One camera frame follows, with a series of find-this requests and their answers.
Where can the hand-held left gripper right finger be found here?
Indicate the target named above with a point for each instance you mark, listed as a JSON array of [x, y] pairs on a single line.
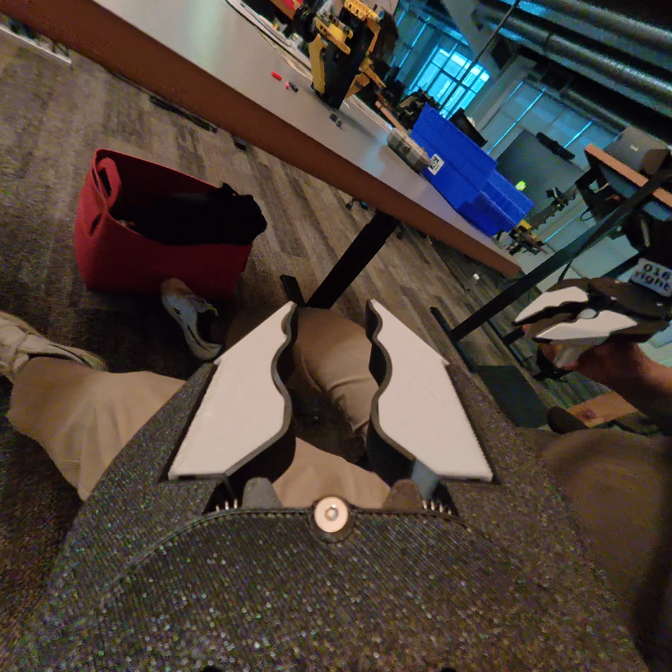
[[430, 409]]

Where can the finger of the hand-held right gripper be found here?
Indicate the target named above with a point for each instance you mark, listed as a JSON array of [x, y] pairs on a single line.
[[575, 326], [556, 304]]

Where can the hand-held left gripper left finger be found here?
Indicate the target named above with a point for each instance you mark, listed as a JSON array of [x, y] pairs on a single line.
[[236, 409]]

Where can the person's right hand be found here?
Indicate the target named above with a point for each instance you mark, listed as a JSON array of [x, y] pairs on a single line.
[[619, 362]]

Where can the white sneaker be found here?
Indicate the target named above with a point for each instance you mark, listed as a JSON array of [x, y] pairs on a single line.
[[189, 315], [36, 341]]

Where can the blue plastic bin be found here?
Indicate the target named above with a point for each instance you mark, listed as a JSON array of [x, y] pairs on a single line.
[[472, 173]]

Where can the red felt basket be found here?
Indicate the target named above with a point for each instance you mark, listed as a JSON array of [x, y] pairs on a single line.
[[157, 267]]

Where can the black cloth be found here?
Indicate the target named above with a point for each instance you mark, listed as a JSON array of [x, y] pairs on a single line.
[[210, 220]]

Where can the grey brick battery box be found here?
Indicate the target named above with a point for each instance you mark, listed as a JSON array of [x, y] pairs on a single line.
[[407, 147]]

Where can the yellow black brick vehicle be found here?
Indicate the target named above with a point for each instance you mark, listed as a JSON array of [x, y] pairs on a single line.
[[328, 57]]

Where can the black frame wooden desk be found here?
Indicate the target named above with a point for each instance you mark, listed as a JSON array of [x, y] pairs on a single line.
[[512, 393]]

